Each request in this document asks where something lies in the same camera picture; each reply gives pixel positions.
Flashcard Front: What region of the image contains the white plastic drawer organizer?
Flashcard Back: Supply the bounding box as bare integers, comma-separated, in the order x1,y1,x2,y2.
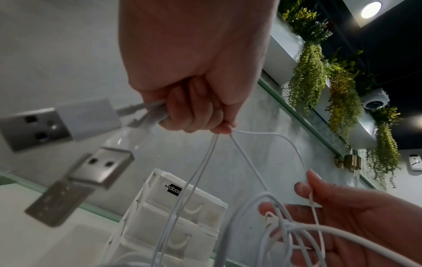
105,168,229,267

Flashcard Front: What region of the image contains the green bushy plant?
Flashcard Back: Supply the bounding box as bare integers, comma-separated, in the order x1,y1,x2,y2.
282,0,334,44

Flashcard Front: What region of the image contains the white wall planter shelf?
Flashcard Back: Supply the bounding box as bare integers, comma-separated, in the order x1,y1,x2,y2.
262,11,378,148

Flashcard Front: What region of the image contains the person's left hand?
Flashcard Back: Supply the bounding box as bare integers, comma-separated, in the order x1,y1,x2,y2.
118,0,281,135

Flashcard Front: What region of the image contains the white cable with large plug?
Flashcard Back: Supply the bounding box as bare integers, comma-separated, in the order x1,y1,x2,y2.
0,99,422,267

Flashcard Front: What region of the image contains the green hanging plant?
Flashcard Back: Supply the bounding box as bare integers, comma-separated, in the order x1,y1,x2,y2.
327,62,364,143
287,43,331,116
365,106,402,190

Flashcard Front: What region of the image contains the white wall device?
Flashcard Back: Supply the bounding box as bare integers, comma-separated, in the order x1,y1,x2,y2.
407,154,422,172

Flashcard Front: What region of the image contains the round ceiling light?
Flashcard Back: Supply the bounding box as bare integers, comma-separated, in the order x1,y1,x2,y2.
360,1,384,19

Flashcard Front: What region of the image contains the white cable with metal plug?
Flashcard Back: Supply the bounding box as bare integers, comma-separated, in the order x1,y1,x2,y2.
67,104,220,267
25,130,330,267

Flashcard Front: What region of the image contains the brass wall lamp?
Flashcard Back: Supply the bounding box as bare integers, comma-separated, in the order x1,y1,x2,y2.
334,154,364,189

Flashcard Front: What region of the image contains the white dome security camera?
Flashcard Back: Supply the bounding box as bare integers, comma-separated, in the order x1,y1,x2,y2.
360,88,392,112

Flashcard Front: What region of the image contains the glass panel with green edge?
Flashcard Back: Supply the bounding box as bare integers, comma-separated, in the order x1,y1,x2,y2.
256,77,378,190

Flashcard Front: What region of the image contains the person's right hand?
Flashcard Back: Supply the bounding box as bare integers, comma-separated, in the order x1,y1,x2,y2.
258,169,422,267

